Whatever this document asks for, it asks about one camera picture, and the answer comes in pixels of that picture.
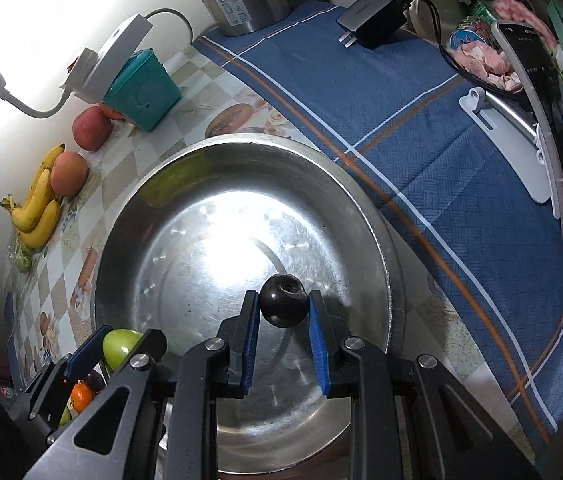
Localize green mango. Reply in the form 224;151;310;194
103;328;142;370

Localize dark plum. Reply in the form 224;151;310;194
258;273;310;328

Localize orange near dark plum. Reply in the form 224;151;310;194
70;382;95;414

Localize printed checkered table mat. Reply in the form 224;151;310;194
5;47;535;460

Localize stainless steel bowl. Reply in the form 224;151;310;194
92;131;405;478

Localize clear box of green fruit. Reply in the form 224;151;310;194
9;235;33;274

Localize yellow banana bunch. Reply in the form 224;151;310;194
0;143;65;252

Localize red peach nearest bananas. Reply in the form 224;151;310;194
50;152;88;197

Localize blue checked tablecloth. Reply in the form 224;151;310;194
195;1;563;458

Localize red peach near box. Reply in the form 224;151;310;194
72;106;112;152

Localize middle red peach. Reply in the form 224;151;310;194
98;103;126;122

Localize teal plastic box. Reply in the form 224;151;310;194
103;49;182;132

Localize white phone stand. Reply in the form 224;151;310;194
459;87;560;219

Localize white power strip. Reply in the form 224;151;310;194
61;14;152;104

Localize black power adapter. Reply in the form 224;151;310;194
336;0;407;50

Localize pink snack packet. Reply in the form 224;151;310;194
447;0;558;93

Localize smartphone on stand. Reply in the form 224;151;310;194
491;21;563;239

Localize black adapter cable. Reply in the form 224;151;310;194
393;0;523;92

